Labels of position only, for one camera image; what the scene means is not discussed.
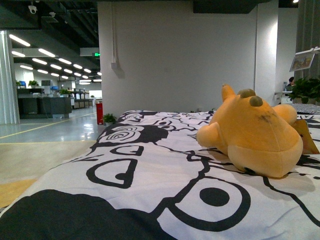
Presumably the black and white duvet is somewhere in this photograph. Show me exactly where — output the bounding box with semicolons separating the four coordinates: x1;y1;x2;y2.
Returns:
0;110;320;240

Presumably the framed picture sign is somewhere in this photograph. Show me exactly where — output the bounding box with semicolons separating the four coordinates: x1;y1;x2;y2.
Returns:
289;51;315;72

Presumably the red fire extinguisher cabinet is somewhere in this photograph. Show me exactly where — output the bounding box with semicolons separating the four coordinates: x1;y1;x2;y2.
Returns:
96;102;104;125

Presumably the large green potted plant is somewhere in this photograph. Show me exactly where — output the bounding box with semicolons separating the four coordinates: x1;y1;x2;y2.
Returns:
289;77;320;104

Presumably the small potted plant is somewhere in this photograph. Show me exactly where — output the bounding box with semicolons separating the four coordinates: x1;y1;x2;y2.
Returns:
102;113;117;126

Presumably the dark office counter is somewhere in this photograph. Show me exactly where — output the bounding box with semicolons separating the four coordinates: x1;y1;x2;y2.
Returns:
17;88;72;119

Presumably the brown paper toy tag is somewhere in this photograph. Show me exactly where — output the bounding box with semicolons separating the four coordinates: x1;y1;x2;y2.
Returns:
292;119;320;155

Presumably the orange plush dinosaur toy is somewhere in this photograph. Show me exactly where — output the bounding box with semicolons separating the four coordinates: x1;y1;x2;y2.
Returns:
196;84;303;178

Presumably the white security camera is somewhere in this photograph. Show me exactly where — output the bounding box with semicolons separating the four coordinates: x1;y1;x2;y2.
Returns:
28;5;38;15

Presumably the seated person in background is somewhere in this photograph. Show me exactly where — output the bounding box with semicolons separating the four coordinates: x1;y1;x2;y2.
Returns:
285;76;295;92

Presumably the round yellow grey rug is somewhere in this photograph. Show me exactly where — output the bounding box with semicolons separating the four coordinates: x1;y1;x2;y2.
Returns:
0;140;95;208

